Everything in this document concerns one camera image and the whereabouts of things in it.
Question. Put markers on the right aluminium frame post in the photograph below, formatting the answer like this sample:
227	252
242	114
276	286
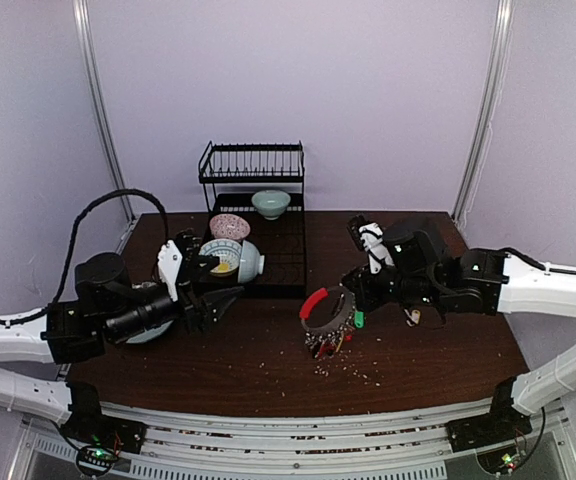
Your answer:
492	90

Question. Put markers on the pink patterned bowl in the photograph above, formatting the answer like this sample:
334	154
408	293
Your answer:
229	226

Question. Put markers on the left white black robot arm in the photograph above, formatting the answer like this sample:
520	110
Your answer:
108	310

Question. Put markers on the pale blue tilted bowl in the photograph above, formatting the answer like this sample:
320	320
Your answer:
251	263

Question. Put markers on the light green ceramic bowl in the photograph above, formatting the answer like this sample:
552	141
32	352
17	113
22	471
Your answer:
271	204

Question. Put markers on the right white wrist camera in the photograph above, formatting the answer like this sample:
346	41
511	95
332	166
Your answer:
368	236

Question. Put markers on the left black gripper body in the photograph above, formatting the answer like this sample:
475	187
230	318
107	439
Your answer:
192	316

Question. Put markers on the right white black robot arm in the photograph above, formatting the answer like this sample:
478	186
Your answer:
409	264

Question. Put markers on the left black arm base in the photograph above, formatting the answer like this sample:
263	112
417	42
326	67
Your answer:
103	425

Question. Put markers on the grey slotted front rail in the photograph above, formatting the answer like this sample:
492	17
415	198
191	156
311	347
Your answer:
404	445

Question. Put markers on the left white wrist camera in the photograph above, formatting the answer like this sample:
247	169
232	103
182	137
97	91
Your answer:
177	262

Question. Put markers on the aluminium frame post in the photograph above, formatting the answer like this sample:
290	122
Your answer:
492	90
84	32

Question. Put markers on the blue yellow patterned bowl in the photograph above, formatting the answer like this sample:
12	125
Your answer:
228	253

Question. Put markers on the pale blue plate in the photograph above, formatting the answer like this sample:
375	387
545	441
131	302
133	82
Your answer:
152	334

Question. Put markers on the scattered crumbs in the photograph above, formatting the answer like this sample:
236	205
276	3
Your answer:
288	364

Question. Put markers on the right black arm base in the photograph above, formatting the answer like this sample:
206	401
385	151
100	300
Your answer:
499	424

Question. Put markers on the black wire dish rack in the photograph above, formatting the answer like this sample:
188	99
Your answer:
230	174

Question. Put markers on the left aluminium frame post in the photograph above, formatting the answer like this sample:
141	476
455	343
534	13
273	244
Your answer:
84	32

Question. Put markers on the bunch of metal keys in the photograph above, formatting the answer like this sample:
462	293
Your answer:
328	339

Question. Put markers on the large keyring with red grip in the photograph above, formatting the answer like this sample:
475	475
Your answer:
328	312

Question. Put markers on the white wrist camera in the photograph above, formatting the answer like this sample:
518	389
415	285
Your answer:
177	262
368	236

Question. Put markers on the yellow tagged keys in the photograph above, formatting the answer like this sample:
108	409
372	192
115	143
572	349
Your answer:
413	317

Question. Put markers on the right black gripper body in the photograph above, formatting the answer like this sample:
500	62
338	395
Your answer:
363	286

